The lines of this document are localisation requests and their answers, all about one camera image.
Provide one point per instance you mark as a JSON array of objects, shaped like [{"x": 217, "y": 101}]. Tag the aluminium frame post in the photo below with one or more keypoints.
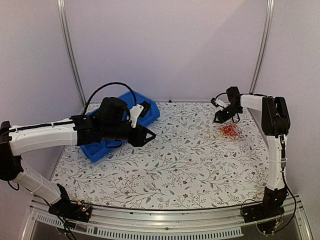
[
  {"x": 62, "y": 12},
  {"x": 266, "y": 30}
]

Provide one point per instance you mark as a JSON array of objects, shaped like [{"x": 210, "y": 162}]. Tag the floral patterned table mat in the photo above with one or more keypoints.
[{"x": 190, "y": 164}]

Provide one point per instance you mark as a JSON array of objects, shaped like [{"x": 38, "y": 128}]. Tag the blue three-compartment plastic bin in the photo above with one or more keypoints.
[{"x": 120, "y": 120}]

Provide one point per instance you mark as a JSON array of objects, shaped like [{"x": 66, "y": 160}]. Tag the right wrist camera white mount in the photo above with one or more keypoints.
[{"x": 218, "y": 103}]

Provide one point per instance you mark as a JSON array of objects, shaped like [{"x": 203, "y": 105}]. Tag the right aluminium frame post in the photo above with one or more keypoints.
[{"x": 266, "y": 30}]

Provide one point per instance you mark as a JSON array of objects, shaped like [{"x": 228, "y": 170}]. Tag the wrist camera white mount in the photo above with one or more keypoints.
[
  {"x": 218, "y": 103},
  {"x": 138, "y": 111}
]

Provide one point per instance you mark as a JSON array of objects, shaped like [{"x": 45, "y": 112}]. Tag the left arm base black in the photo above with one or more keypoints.
[{"x": 65, "y": 208}]

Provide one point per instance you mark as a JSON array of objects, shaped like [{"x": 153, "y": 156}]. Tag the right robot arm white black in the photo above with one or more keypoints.
[{"x": 275, "y": 124}]

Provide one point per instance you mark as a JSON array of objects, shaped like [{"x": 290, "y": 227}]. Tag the aluminium front rail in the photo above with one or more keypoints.
[{"x": 223, "y": 223}]

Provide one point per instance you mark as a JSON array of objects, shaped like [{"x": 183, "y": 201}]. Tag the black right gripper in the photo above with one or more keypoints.
[{"x": 221, "y": 117}]

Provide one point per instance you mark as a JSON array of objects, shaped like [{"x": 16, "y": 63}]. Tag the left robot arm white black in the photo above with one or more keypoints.
[{"x": 17, "y": 140}]

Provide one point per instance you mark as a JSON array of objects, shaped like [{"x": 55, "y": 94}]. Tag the left aluminium frame post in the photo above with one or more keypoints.
[{"x": 62, "y": 12}]

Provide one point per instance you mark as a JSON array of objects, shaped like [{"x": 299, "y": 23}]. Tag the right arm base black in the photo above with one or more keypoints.
[{"x": 265, "y": 210}]

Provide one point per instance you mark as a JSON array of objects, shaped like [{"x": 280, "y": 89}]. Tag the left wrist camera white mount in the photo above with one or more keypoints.
[{"x": 138, "y": 111}]

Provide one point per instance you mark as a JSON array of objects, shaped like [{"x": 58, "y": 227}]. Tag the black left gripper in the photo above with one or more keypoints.
[{"x": 138, "y": 140}]

